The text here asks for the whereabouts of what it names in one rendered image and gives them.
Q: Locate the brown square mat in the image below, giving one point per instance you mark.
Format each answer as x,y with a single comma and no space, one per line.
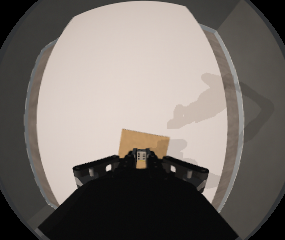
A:
132,139

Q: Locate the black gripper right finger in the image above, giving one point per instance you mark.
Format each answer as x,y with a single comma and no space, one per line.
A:
194,174

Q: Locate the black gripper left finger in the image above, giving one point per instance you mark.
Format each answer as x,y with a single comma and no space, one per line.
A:
92,170

